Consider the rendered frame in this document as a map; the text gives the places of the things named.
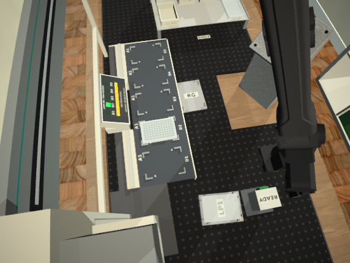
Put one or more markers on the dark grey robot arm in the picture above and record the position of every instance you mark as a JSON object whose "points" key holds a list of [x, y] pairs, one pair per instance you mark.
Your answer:
{"points": [[289, 33]]}

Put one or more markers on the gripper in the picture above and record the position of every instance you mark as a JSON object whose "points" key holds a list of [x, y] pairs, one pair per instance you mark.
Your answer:
{"points": [[266, 152]]}

